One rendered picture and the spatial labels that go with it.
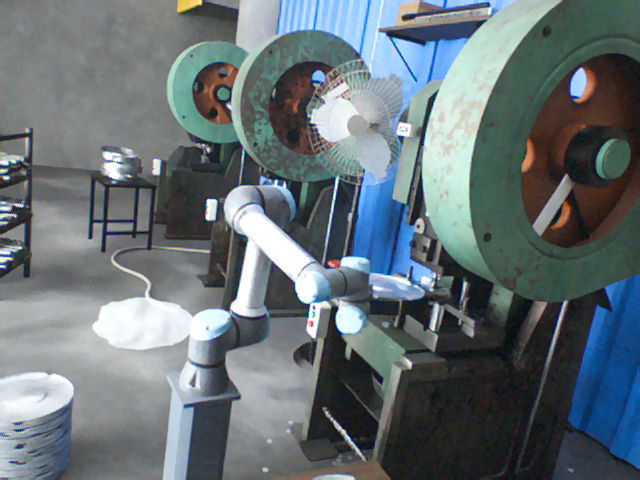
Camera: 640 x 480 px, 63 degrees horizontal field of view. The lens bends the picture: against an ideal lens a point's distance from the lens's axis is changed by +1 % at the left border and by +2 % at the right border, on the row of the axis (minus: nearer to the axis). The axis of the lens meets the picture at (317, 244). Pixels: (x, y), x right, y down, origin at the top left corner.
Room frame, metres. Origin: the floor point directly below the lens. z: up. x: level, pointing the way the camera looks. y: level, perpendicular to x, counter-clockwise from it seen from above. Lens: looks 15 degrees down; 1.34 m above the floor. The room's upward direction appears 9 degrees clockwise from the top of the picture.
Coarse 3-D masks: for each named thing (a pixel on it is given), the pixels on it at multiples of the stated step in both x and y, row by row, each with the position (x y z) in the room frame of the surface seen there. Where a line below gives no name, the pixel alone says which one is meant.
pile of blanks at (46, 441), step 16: (48, 416) 1.45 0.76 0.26; (64, 416) 1.51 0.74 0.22; (0, 432) 1.39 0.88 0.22; (16, 432) 1.39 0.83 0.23; (32, 432) 1.41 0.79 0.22; (48, 432) 1.45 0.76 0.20; (64, 432) 1.51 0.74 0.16; (0, 448) 1.39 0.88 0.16; (16, 448) 1.39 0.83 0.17; (32, 448) 1.41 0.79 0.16; (48, 448) 1.46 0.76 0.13; (64, 448) 1.53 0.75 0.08; (0, 464) 1.38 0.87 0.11; (16, 464) 1.39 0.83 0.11; (32, 464) 1.42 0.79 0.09; (48, 464) 1.45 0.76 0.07; (64, 464) 1.52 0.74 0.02
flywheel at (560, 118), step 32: (608, 64) 1.48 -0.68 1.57; (608, 96) 1.50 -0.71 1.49; (544, 128) 1.40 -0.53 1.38; (576, 128) 1.41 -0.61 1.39; (608, 128) 1.35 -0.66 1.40; (544, 160) 1.42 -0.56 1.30; (576, 160) 1.35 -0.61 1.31; (608, 160) 1.33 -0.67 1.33; (544, 192) 1.43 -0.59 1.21; (576, 192) 1.49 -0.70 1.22; (608, 192) 1.56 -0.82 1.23; (544, 224) 1.38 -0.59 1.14; (576, 224) 1.51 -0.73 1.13; (608, 224) 1.55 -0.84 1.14
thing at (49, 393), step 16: (0, 384) 1.57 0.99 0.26; (16, 384) 1.58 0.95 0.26; (32, 384) 1.60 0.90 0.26; (48, 384) 1.61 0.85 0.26; (64, 384) 1.63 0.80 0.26; (0, 400) 1.48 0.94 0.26; (16, 400) 1.49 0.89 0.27; (32, 400) 1.50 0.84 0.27; (48, 400) 1.52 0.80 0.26; (64, 400) 1.54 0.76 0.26; (16, 416) 1.42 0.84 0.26; (32, 416) 1.43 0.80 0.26
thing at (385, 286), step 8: (376, 280) 1.72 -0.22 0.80; (384, 280) 1.73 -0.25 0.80; (392, 280) 1.78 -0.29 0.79; (400, 280) 1.80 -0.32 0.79; (376, 288) 1.62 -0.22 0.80; (384, 288) 1.63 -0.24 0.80; (392, 288) 1.64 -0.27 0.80; (400, 288) 1.68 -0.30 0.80; (408, 288) 1.70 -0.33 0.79; (416, 288) 1.72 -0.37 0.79; (384, 296) 1.54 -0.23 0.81; (392, 296) 1.56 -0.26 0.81; (400, 296) 1.58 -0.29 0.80; (408, 296) 1.60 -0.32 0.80; (416, 296) 1.61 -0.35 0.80
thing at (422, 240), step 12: (420, 216) 1.83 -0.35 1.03; (420, 228) 1.80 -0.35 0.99; (432, 228) 1.76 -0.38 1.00; (420, 240) 1.76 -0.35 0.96; (432, 240) 1.72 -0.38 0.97; (420, 252) 1.75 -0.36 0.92; (432, 252) 1.72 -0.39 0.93; (444, 252) 1.72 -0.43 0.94; (444, 264) 1.72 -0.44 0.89; (456, 264) 1.75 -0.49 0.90
